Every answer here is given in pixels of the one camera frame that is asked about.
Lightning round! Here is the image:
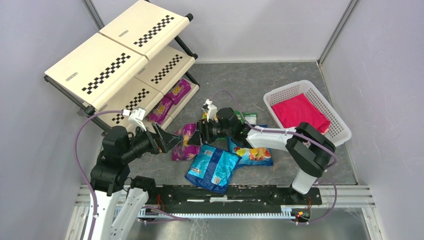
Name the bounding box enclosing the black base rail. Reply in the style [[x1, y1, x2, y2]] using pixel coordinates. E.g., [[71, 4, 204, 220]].
[[147, 185, 323, 214]]

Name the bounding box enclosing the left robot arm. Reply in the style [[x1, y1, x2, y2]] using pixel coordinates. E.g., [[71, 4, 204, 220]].
[[83, 123, 183, 240]]

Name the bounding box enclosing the white plastic basket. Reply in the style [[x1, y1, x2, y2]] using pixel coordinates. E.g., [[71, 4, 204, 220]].
[[263, 80, 352, 147]]

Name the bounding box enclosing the red cloth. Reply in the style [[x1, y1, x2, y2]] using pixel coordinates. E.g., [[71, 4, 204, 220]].
[[271, 93, 331, 134]]

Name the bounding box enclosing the purple cable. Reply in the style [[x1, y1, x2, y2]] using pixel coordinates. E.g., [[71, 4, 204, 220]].
[[73, 110, 131, 240], [210, 90, 339, 226]]

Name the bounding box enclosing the small green white candy bag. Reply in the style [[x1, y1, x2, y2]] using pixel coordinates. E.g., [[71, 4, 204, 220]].
[[234, 111, 257, 126]]

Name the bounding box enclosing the light blue Slendy bag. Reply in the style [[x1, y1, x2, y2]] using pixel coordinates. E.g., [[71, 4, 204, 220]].
[[185, 144, 241, 194]]

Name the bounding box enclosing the cream tiered shelf rack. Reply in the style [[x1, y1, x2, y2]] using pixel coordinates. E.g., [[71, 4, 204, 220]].
[[44, 0, 200, 131]]

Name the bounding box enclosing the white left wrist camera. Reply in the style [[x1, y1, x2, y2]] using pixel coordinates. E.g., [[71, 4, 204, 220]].
[[128, 107, 147, 132]]

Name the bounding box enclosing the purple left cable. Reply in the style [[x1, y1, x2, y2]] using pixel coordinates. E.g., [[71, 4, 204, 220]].
[[73, 110, 131, 240]]

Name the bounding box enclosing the dark blue fruit candy bag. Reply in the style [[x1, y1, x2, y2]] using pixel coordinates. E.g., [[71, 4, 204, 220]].
[[228, 138, 274, 169]]

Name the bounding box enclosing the purple candy bag on shelf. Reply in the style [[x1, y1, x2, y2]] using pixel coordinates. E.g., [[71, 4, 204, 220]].
[[165, 78, 192, 105]]

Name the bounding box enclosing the purple grape candy bag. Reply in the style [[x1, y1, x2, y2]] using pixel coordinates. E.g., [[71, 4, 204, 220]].
[[147, 97, 174, 125], [171, 123, 200, 161]]

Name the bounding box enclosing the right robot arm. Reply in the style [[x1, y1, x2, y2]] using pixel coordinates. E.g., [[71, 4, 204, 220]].
[[188, 107, 338, 195]]

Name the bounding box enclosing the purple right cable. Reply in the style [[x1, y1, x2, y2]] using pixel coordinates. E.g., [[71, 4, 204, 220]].
[[210, 90, 339, 226]]

